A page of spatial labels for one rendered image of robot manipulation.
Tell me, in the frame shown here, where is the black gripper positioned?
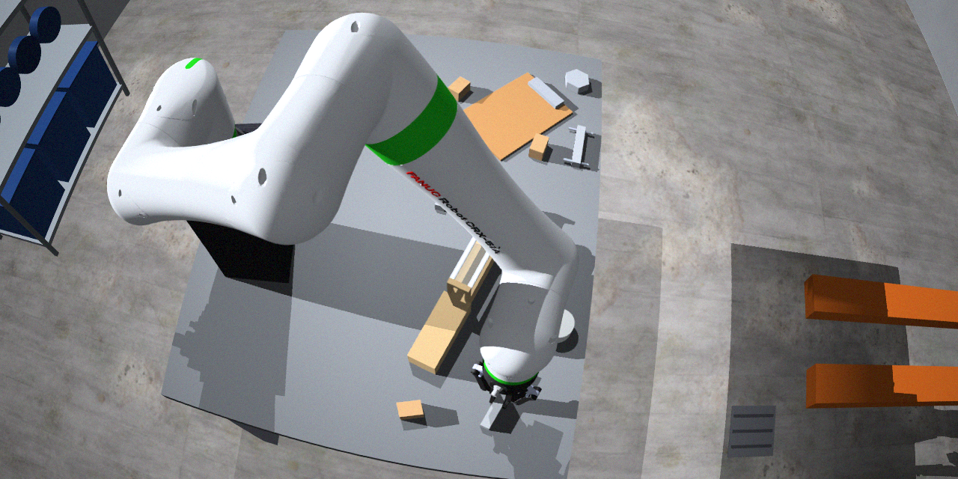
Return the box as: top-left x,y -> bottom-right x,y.
471,361 -> 542,409

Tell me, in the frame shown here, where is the white short cylinder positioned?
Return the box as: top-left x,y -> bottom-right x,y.
558,309 -> 575,343

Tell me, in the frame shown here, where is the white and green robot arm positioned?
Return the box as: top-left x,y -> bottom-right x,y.
107,13 -> 579,397

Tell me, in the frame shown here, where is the orange flat board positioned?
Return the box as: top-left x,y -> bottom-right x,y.
463,73 -> 573,161

